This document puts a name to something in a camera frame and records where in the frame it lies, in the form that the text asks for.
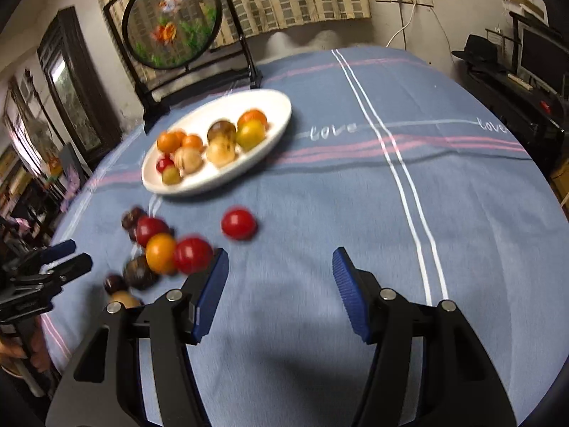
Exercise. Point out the blue striped tablecloth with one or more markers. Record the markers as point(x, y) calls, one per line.
point(311, 178)

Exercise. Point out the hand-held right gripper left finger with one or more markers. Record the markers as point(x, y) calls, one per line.
point(212, 293)

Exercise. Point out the round embroidered screen black stand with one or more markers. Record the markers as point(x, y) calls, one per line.
point(173, 22)

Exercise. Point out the yellow-orange tangerine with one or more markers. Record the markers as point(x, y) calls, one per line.
point(160, 253)

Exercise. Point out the dark brown chestnut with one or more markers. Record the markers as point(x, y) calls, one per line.
point(132, 218)

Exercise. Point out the computer monitor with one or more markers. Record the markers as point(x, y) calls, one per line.
point(542, 58)

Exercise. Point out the white oval plate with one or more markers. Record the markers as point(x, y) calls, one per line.
point(278, 109)

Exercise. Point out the brown passion fruit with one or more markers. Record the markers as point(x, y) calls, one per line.
point(221, 129)

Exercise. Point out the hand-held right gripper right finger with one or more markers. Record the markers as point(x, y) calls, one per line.
point(351, 298)

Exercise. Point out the small orange tangerine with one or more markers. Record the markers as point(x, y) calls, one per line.
point(180, 134)
point(192, 141)

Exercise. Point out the purple cloth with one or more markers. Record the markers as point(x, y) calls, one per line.
point(73, 187)

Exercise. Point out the dark wooden framed painting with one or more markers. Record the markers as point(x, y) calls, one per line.
point(66, 89)

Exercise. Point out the black hat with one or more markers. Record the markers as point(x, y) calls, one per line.
point(480, 49)

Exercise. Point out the medium orange mandarin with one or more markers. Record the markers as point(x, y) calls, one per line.
point(168, 141)

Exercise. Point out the black desk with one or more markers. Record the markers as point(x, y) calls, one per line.
point(498, 98)

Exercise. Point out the large orange mandarin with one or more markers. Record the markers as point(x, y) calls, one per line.
point(253, 116)

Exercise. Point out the red plum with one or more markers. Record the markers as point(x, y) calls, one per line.
point(192, 255)
point(150, 229)

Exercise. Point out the person's left hand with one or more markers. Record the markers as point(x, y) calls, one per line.
point(38, 356)

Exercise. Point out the red cherry tomato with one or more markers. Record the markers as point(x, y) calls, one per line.
point(163, 164)
point(239, 224)

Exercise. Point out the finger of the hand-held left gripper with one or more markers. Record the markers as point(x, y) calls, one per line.
point(75, 266)
point(60, 247)

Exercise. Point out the dark purple plum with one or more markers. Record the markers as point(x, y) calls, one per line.
point(132, 235)
point(114, 283)

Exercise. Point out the cardboard box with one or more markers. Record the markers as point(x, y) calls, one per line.
point(561, 182)

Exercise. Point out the tan longan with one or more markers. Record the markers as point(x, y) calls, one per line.
point(171, 176)

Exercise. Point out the green-orange tangerine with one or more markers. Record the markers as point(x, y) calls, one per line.
point(250, 135)

